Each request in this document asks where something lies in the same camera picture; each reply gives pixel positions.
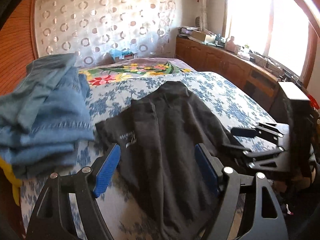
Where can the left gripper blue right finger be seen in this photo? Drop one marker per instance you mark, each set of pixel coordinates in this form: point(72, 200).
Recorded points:
point(262, 218)

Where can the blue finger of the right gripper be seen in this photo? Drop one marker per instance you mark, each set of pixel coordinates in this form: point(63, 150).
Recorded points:
point(243, 132)
point(235, 150)

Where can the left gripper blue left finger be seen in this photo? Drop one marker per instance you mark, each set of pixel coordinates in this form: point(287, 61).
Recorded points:
point(52, 214)

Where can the black pants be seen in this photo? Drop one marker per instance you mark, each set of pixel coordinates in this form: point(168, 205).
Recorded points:
point(157, 136)

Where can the blue floral bed cover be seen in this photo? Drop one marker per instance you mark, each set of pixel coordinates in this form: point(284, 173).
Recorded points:
point(228, 103)

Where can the yellow plush toy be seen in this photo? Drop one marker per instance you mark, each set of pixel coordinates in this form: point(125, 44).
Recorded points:
point(16, 183)

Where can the long wooden cabinet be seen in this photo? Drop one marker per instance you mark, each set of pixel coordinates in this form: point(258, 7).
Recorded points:
point(255, 81)

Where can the white bottle on cabinet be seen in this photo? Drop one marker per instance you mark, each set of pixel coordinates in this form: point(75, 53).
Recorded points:
point(230, 45)

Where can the beige box on cabinet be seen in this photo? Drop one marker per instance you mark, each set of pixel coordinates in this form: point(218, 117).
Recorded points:
point(202, 37)

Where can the folded blue jeans bottom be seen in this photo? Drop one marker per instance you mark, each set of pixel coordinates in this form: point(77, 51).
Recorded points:
point(63, 121)

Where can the folded blue jeans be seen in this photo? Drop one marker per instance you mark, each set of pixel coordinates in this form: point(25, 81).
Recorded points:
point(20, 107)
point(63, 121)

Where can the folded blue jeans top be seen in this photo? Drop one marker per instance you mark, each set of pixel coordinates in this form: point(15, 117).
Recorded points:
point(20, 107)

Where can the colourful flower blanket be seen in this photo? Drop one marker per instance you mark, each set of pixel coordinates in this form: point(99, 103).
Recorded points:
point(134, 69)

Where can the cardboard box with items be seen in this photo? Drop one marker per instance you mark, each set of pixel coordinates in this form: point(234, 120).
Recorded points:
point(121, 55)

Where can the sheer circle pattern curtain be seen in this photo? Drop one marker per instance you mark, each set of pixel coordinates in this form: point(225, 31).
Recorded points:
point(97, 29)

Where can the window with wooden frame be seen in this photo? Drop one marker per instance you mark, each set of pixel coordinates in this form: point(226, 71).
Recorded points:
point(285, 31)

